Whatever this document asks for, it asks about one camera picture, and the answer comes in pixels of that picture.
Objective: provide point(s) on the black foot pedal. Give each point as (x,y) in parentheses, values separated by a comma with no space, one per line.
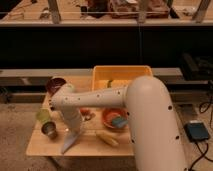
(196,132)

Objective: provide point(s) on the orange bowl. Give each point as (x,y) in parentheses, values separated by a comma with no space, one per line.
(109,113)

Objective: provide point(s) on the blue sponge block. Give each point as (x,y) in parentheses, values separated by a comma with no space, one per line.
(119,122)

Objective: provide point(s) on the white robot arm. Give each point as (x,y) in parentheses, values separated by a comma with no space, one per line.
(151,117)

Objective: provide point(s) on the green plastic cup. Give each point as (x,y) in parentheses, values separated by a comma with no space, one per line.
(43,116)

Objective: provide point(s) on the yellow corn cob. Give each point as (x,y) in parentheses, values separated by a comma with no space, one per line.
(107,139)

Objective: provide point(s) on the wooden table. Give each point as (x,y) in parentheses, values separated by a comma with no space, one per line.
(88,144)

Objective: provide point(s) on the green item in bin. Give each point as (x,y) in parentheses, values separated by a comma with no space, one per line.
(109,83)

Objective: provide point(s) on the metal cup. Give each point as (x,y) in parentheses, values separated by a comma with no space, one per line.
(49,129)

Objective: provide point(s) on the small red toy food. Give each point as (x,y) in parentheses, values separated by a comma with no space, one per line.
(87,114)

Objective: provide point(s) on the yellow plastic bin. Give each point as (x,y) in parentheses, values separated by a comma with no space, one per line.
(120,74)

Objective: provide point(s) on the light blue towel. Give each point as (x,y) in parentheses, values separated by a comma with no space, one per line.
(70,139)

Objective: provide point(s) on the dark red bowl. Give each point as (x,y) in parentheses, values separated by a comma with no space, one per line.
(54,84)

